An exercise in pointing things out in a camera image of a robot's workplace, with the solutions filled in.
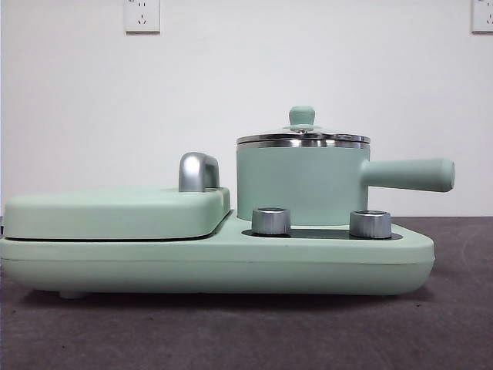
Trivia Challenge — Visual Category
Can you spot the glass lid with green knob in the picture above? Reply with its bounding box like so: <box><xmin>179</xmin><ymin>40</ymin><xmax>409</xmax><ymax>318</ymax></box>
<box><xmin>236</xmin><ymin>106</ymin><xmax>372</xmax><ymax>146</ymax></box>

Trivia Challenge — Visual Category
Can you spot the silver control knob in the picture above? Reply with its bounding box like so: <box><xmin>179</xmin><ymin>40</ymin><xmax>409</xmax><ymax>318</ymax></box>
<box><xmin>251</xmin><ymin>207</ymin><xmax>292</xmax><ymax>236</ymax></box>
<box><xmin>349</xmin><ymin>209</ymin><xmax>393</xmax><ymax>238</ymax></box>

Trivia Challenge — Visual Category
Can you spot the mint green breakfast machine base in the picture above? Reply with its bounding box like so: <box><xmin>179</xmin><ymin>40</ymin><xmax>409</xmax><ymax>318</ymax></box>
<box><xmin>0</xmin><ymin>215</ymin><xmax>436</xmax><ymax>301</ymax></box>

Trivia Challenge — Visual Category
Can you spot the mint green pot with handle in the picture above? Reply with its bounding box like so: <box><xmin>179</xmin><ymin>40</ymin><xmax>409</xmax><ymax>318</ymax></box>
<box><xmin>235</xmin><ymin>136</ymin><xmax>456</xmax><ymax>228</ymax></box>

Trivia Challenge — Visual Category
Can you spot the mint green griddle cover, silver handle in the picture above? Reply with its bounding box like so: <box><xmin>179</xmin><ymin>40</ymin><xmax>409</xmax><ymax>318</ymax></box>
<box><xmin>2</xmin><ymin>152</ymin><xmax>233</xmax><ymax>241</ymax></box>

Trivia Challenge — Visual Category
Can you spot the white wall socket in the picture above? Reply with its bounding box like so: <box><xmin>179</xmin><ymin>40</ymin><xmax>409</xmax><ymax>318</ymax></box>
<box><xmin>123</xmin><ymin>0</ymin><xmax>162</xmax><ymax>35</ymax></box>
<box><xmin>471</xmin><ymin>0</ymin><xmax>493</xmax><ymax>34</ymax></box>

